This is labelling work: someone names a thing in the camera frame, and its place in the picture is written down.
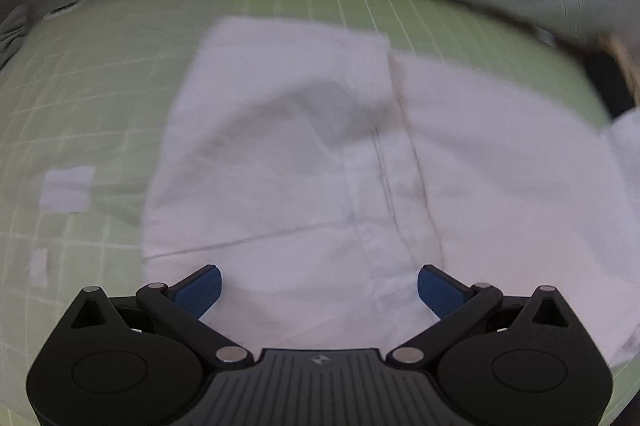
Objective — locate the large white tape piece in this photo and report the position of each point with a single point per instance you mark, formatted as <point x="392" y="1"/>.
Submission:
<point x="67" y="188"/>

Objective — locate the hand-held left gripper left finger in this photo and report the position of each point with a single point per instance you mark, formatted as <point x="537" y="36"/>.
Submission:
<point x="197" y="291"/>

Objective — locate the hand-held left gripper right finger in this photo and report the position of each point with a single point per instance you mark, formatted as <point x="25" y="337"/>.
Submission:
<point x="440" y="291"/>

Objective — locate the small white tape piece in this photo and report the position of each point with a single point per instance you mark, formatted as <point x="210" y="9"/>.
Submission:
<point x="38" y="267"/>

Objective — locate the grey garment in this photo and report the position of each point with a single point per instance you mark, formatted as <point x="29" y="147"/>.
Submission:
<point x="11" y="34"/>

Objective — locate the white shirt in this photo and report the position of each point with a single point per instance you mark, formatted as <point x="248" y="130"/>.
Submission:
<point x="280" y="156"/>

